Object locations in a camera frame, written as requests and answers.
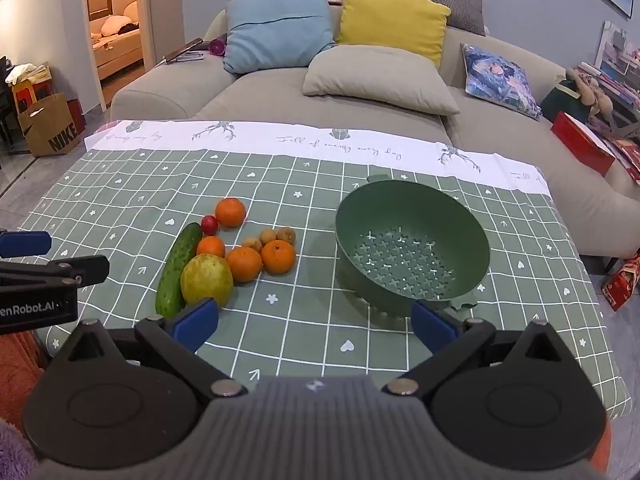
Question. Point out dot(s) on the beige sofa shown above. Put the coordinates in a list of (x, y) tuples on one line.
[(601, 213)]

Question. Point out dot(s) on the orange cloth at left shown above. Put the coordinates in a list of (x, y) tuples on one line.
[(22, 363)]

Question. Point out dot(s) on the green colander bowl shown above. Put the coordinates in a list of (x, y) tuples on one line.
[(401, 242)]

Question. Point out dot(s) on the light blue cushion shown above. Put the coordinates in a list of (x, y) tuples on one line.
[(269, 34)]

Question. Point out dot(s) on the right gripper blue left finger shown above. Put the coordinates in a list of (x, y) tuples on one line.
[(190, 327)]

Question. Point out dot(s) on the yellow cushion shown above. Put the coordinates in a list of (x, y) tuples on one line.
[(417, 26)]

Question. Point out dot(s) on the green cucumber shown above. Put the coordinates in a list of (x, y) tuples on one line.
[(168, 298)]

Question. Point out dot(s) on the pink round object on sofa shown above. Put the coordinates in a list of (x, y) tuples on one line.
[(217, 46)]

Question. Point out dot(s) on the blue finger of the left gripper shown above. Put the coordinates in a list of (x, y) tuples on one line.
[(24, 243)]

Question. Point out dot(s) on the green checked tablecloth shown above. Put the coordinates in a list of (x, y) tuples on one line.
[(142, 183)]

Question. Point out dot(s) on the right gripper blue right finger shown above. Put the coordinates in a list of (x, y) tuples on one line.
[(437, 329)]

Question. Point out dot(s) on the blue printed cushion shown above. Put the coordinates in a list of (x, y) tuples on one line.
[(492, 78)]

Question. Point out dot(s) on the red cherry tomato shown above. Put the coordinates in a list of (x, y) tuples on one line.
[(209, 225)]

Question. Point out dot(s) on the bed in far room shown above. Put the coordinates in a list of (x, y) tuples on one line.
[(116, 41)]

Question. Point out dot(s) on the red snack bag on floor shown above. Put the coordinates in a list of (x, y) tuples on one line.
[(619, 287)]

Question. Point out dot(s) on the yellow green pear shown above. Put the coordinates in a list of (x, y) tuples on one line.
[(207, 276)]

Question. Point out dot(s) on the laptop on sofa arm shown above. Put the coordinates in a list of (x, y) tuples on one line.
[(175, 54)]

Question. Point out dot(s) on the plush toy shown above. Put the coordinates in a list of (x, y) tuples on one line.
[(592, 96)]

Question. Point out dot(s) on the red box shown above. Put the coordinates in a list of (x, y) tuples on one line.
[(583, 143)]

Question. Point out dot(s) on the dark green bag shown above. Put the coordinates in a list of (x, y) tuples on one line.
[(564, 97)]

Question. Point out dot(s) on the beige cushion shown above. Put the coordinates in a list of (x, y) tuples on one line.
[(381, 74)]

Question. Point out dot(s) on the small orange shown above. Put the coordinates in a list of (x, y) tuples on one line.
[(211, 245)]

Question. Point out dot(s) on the large orange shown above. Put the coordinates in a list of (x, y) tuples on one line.
[(245, 264)]

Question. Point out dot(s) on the brown Nike paper bag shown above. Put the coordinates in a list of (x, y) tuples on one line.
[(49, 128)]

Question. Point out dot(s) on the brown longan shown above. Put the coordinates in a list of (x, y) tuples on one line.
[(267, 236), (287, 234), (253, 243)]

